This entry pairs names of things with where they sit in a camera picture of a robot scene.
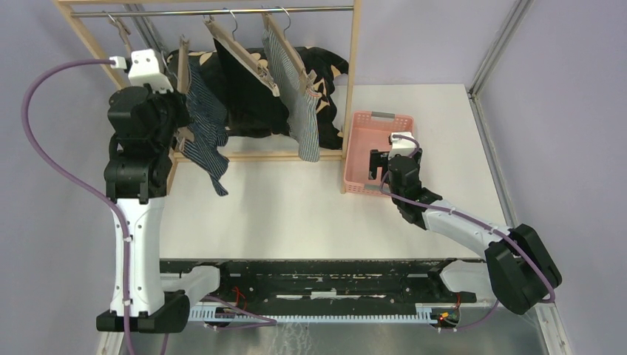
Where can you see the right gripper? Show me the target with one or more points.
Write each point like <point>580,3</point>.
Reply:
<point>377,159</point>

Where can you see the navy striped underwear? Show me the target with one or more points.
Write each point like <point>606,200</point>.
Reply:
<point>208,127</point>

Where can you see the wooden clip hanger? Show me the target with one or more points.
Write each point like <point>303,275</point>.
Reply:
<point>239,53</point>
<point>183,81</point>
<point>123,31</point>
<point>294,56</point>

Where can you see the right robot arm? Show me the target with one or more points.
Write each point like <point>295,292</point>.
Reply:
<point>521,273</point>

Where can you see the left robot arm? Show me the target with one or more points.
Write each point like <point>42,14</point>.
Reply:
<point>136,177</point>

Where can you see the grey striped underwear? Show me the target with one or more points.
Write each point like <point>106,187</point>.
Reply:
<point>301,104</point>

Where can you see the black underwear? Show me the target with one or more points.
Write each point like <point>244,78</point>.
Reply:
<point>252,109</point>

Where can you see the empty wooden clip hanger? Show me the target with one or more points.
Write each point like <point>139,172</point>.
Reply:
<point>123,31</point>

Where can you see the pink plastic basket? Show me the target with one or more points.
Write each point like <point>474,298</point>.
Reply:
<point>369,138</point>

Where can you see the black floral blanket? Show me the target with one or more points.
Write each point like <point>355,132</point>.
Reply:
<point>327,66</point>

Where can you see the metal hanging rod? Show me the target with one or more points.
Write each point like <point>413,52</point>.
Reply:
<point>168,13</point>

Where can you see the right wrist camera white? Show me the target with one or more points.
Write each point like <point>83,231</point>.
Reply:
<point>402,144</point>

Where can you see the wooden clothes rack frame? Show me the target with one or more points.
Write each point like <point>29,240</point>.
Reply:
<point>268,149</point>

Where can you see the aluminium corner post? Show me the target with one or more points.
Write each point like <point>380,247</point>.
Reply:
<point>498,46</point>

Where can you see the white cable duct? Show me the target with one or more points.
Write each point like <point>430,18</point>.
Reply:
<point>211,312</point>

